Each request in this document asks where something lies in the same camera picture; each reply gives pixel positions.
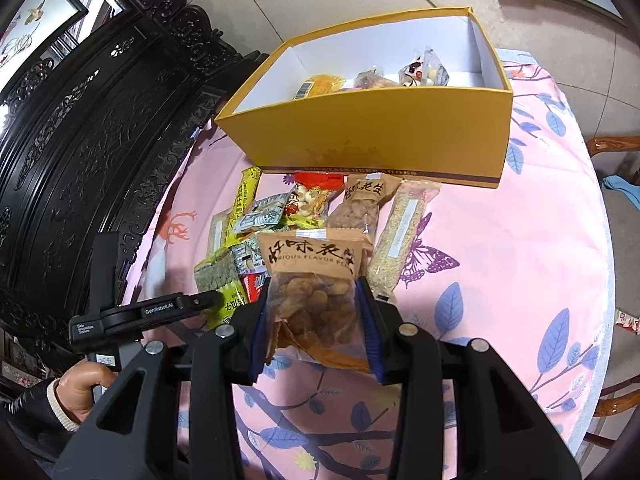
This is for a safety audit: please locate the carved dark wood bench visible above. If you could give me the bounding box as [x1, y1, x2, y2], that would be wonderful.
[0, 0, 271, 361]

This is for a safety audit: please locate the person's left hand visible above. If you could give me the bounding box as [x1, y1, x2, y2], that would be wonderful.
[54, 362, 118, 423]

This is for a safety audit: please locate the blue cloth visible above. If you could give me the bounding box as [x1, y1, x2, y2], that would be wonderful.
[602, 175, 640, 193]

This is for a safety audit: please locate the silver grey snack packet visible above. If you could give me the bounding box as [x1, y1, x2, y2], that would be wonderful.
[235, 194, 297, 233]

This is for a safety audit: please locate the clear printed candy packet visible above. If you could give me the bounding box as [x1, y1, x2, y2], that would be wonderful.
[397, 47, 451, 87]

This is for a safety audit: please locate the painted flower panel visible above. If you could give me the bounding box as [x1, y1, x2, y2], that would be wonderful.
[0, 0, 88, 68]

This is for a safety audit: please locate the small red snack packet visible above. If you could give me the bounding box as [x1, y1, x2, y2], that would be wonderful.
[242, 270, 273, 303]

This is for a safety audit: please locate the yellow cake packet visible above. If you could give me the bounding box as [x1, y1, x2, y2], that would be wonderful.
[292, 74, 346, 100]

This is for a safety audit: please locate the yellow cardboard box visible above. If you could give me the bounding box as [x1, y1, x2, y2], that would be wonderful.
[214, 6, 515, 190]

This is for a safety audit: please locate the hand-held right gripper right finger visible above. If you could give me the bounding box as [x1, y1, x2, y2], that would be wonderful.
[357, 279, 583, 480]

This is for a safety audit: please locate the pink printed tablecloth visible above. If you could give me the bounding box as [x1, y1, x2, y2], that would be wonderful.
[120, 50, 616, 480]

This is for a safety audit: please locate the brown label peanut bag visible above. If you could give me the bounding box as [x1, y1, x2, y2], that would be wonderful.
[327, 174, 403, 238]
[256, 227, 378, 376]

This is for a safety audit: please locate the yellow green snack packet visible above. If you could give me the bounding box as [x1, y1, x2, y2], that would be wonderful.
[202, 280, 251, 331]

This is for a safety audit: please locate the clear cracker bag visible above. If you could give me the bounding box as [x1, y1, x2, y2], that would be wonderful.
[352, 67, 401, 90]

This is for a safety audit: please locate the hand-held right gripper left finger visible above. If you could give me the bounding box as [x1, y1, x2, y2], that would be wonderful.
[60, 280, 273, 480]

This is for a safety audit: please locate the clear oat bar packet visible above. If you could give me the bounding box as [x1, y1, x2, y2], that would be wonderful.
[367, 180, 443, 296]

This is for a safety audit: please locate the red peanut packet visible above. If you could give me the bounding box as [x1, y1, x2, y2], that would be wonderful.
[280, 172, 347, 228]

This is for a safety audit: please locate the wooden chair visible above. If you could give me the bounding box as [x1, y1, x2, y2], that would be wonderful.
[580, 135, 640, 461]

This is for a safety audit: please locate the person's left forearm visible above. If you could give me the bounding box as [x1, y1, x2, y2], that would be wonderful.
[0, 377, 83, 466]

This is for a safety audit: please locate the long yellow snack packet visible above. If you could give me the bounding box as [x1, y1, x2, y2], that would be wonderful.
[225, 166, 263, 248]

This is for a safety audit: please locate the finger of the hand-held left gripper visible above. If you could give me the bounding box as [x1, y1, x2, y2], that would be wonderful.
[177, 290, 223, 318]

